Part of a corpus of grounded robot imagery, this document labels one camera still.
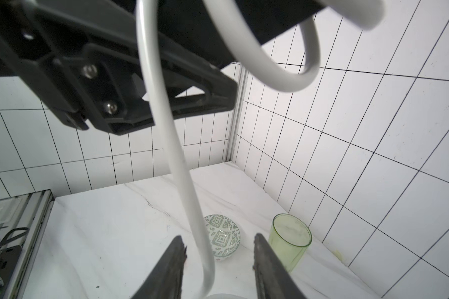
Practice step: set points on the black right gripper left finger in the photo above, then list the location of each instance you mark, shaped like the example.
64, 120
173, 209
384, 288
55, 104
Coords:
166, 278

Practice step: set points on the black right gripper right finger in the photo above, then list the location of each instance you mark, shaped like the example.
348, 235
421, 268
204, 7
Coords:
272, 279

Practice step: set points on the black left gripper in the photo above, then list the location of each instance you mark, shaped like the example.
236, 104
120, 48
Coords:
81, 59

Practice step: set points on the green glass tumbler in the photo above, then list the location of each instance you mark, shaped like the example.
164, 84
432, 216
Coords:
289, 238

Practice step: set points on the green patterned ceramic bowl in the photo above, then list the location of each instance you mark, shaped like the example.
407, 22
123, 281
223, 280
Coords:
224, 236

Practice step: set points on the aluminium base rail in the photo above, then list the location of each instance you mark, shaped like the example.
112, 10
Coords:
23, 220

